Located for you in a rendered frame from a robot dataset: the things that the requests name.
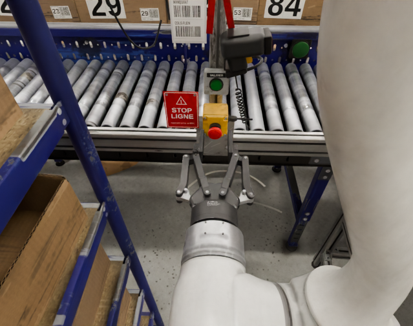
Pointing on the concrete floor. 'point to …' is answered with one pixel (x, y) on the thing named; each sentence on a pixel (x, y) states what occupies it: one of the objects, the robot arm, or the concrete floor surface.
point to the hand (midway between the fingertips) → (215, 144)
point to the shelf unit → (92, 242)
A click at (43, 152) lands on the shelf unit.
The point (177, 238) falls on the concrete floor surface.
